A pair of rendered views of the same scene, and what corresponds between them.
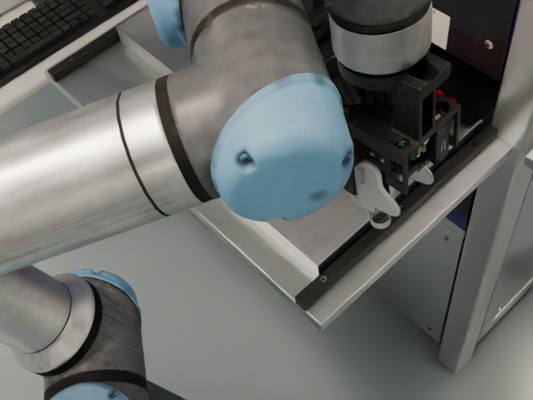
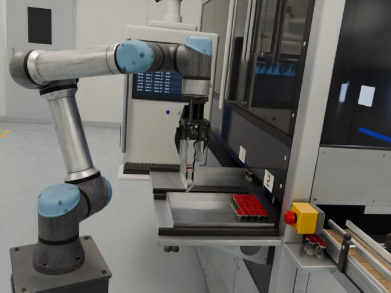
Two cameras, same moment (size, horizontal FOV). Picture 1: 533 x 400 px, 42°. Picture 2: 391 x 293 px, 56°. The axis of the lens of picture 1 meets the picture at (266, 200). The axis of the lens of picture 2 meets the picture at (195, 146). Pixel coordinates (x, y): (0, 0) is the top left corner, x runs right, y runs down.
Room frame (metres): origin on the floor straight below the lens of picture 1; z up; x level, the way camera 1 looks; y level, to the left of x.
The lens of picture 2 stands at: (-0.53, -0.51, 1.45)
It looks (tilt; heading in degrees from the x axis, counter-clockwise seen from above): 14 degrees down; 23
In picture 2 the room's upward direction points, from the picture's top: 5 degrees clockwise
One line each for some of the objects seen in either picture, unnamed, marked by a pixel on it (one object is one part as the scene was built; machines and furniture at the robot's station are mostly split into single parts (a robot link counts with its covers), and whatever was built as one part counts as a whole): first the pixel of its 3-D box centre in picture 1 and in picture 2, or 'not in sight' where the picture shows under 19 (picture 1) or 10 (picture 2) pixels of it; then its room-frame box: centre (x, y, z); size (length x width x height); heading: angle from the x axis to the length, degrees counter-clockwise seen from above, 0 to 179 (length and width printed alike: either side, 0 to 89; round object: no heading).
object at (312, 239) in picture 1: (338, 147); (216, 211); (0.65, -0.12, 0.90); 0.34 x 0.26 x 0.04; 123
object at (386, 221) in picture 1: (379, 209); (189, 175); (0.40, -0.11, 1.10); 0.02 x 0.02 x 0.04
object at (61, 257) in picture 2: not in sight; (59, 246); (0.25, 0.23, 0.84); 0.15 x 0.15 x 0.10
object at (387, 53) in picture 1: (383, 23); (196, 88); (0.40, -0.11, 1.35); 0.08 x 0.08 x 0.05
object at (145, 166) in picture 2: (38, 31); (160, 168); (1.16, 0.39, 0.82); 0.40 x 0.14 x 0.02; 123
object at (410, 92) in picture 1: (392, 105); (194, 118); (0.39, -0.12, 1.27); 0.09 x 0.08 x 0.12; 35
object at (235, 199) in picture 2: not in sight; (240, 209); (0.70, -0.19, 0.90); 0.18 x 0.02 x 0.05; 33
